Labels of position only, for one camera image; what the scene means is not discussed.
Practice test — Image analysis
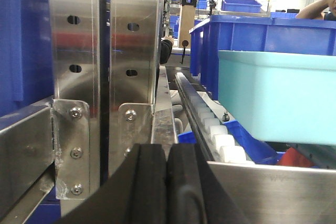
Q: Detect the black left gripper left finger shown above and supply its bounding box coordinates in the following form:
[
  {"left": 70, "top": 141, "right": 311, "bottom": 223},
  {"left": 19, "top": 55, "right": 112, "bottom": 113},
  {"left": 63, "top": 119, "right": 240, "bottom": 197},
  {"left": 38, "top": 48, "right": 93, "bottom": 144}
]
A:
[{"left": 57, "top": 144, "right": 167, "bottom": 223}]

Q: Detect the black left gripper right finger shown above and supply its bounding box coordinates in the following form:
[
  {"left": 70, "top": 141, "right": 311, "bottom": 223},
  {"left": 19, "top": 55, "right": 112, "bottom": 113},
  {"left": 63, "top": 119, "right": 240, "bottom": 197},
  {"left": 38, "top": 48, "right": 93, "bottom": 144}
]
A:
[{"left": 167, "top": 144, "right": 249, "bottom": 223}]

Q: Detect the blue bin under conveyor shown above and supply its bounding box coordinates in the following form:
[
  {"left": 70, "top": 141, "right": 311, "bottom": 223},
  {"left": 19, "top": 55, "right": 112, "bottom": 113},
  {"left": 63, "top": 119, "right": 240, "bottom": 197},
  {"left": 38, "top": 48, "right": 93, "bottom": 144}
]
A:
[{"left": 177, "top": 119, "right": 286, "bottom": 166}]

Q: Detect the red object under conveyor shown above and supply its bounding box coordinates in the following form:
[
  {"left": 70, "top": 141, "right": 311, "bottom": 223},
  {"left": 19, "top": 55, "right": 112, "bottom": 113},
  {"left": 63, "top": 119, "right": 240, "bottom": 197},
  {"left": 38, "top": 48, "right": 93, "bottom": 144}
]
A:
[{"left": 276, "top": 147, "right": 315, "bottom": 168}]

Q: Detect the teal plastic bin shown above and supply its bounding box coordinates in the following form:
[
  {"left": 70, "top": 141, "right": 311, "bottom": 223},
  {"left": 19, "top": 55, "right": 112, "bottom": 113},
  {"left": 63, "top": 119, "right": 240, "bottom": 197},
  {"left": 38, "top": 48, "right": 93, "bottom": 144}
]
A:
[{"left": 218, "top": 51, "right": 335, "bottom": 145}]

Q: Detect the blue bin on shelf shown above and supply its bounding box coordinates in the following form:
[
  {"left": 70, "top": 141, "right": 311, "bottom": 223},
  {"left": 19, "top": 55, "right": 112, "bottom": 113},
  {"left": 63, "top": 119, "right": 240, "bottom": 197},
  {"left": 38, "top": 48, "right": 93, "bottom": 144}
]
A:
[{"left": 221, "top": 0, "right": 262, "bottom": 13}]

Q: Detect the stainless steel front plate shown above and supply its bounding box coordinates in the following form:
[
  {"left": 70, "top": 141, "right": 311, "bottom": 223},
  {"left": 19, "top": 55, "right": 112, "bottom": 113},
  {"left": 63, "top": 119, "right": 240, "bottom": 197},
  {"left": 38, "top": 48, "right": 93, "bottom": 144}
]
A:
[{"left": 209, "top": 162, "right": 335, "bottom": 223}]

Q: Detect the large blue plastic crate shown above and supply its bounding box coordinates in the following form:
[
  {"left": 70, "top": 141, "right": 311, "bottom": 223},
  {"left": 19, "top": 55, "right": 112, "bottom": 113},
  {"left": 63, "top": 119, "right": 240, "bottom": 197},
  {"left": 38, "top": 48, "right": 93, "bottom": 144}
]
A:
[{"left": 190, "top": 15, "right": 335, "bottom": 100}]

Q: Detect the blue crate at left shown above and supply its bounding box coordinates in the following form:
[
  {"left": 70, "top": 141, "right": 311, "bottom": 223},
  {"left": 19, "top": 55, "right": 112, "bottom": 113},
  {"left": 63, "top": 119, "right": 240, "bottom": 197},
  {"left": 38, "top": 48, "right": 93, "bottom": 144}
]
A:
[{"left": 0, "top": 0, "right": 55, "bottom": 118}]

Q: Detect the brown cardboard panel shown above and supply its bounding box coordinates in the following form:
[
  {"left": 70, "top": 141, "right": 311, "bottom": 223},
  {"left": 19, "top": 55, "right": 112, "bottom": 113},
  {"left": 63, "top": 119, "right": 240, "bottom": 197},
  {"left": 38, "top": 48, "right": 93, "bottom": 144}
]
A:
[{"left": 178, "top": 5, "right": 196, "bottom": 48}]

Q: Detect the seated person dark hair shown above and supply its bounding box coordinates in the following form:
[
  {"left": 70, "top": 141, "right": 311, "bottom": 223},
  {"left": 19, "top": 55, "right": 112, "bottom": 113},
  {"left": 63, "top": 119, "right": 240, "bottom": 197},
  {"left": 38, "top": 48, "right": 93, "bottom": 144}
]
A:
[{"left": 296, "top": 0, "right": 335, "bottom": 21}]

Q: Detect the white roller conveyor rail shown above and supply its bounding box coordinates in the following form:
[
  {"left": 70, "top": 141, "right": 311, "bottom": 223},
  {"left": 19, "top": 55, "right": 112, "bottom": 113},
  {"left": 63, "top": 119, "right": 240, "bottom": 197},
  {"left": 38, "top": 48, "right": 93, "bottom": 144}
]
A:
[{"left": 175, "top": 72, "right": 254, "bottom": 165}]

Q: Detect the stainless steel upright frame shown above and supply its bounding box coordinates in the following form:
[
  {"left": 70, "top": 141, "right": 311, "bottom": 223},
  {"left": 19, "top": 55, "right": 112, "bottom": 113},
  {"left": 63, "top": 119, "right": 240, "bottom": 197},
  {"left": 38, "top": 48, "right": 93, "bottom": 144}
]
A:
[{"left": 47, "top": 0, "right": 166, "bottom": 200}]

